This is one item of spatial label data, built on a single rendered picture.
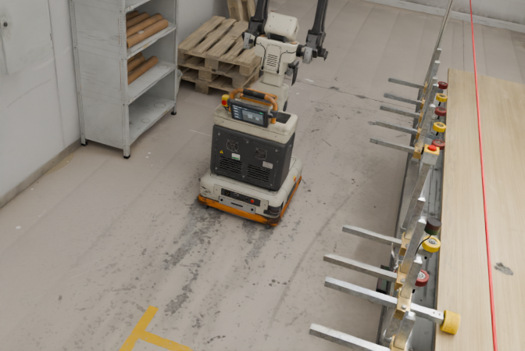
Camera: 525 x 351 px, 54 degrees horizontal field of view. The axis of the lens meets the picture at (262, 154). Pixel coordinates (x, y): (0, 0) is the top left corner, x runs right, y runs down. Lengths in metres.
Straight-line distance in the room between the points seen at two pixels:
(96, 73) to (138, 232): 1.29
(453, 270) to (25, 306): 2.32
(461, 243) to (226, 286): 1.47
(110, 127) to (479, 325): 3.12
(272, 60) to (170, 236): 1.40
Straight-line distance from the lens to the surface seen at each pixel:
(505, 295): 2.49
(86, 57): 4.19
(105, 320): 3.20
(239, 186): 3.68
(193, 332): 3.12
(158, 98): 5.08
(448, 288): 2.39
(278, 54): 3.56
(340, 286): 2.13
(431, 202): 3.36
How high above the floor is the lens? 2.46
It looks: 32 degrees down
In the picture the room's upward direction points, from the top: 8 degrees clockwise
